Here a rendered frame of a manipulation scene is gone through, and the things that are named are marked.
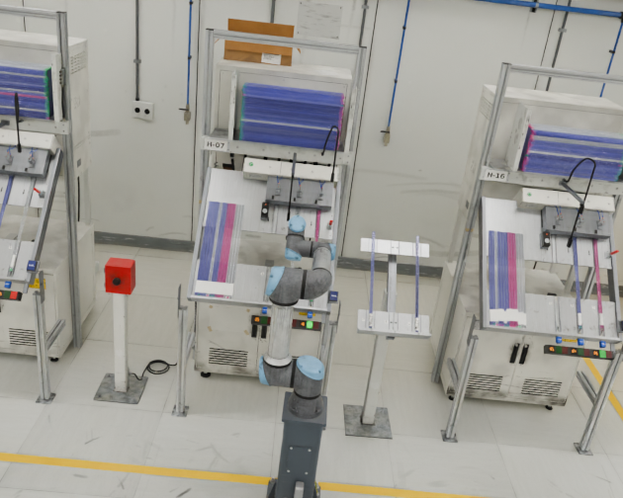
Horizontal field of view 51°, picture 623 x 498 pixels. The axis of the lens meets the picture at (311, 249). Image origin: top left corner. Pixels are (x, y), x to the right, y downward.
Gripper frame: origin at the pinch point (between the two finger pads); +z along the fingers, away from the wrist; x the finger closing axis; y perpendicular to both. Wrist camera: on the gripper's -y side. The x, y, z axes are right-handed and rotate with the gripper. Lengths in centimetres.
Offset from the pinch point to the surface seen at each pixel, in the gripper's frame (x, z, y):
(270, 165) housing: 16.2, 10.8, 40.5
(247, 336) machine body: 20, 52, -46
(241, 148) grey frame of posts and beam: 32, 8, 47
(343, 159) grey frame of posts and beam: -21, 8, 47
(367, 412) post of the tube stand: -49, 45, -80
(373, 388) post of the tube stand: -50, 36, -67
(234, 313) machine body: 28, 45, -35
